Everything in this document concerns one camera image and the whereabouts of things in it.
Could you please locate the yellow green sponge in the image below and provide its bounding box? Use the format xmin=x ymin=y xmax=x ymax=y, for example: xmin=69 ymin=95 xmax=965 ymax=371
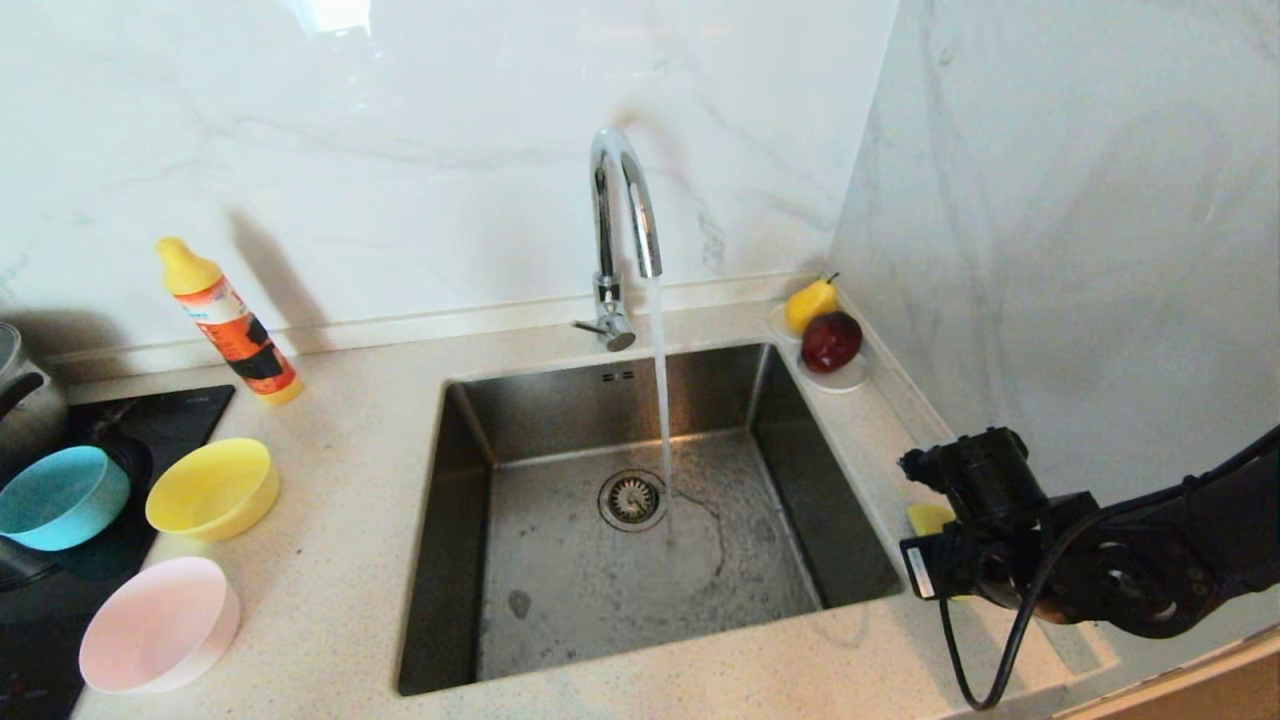
xmin=906 ymin=503 xmax=959 ymax=541

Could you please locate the chrome gooseneck faucet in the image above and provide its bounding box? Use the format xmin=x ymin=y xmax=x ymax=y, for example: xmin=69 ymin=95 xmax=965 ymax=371
xmin=573 ymin=127 xmax=664 ymax=353

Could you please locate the yellow plastic bowl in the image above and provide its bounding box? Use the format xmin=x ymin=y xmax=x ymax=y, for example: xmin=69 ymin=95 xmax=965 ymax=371
xmin=145 ymin=437 xmax=281 ymax=544

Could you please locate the yellow capped dish soap bottle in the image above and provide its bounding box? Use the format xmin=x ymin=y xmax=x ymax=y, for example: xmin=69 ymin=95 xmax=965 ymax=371
xmin=155 ymin=237 xmax=304 ymax=406

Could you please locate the pink plastic bowl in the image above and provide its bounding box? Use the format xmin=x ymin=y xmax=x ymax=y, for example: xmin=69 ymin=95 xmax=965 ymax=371
xmin=78 ymin=556 xmax=242 ymax=696

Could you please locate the blue plastic bowl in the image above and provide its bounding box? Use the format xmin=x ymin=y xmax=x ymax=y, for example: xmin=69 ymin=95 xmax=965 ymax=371
xmin=0 ymin=445 xmax=132 ymax=553

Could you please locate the stainless steel sink basin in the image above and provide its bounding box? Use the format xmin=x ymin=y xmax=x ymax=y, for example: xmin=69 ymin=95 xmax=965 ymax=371
xmin=396 ymin=341 xmax=909 ymax=698

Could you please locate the dark red apple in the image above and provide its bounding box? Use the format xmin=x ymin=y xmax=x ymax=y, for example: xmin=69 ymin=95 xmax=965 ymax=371
xmin=799 ymin=311 xmax=863 ymax=375

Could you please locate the yellow pear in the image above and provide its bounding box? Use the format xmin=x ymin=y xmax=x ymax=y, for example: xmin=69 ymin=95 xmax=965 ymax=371
xmin=783 ymin=272 xmax=839 ymax=335

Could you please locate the running water stream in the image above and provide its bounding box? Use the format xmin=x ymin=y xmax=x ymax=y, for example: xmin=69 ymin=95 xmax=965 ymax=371
xmin=645 ymin=275 xmax=677 ymax=546

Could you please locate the round metal drain strainer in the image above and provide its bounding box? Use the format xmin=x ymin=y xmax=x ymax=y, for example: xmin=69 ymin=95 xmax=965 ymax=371
xmin=598 ymin=470 xmax=670 ymax=533

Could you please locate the black induction cooktop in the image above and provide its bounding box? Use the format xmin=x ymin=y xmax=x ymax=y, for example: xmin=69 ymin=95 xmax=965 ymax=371
xmin=0 ymin=385 xmax=237 ymax=720

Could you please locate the steel cooking pot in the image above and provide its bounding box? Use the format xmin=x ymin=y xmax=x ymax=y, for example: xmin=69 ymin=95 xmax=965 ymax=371
xmin=0 ymin=322 xmax=69 ymax=481

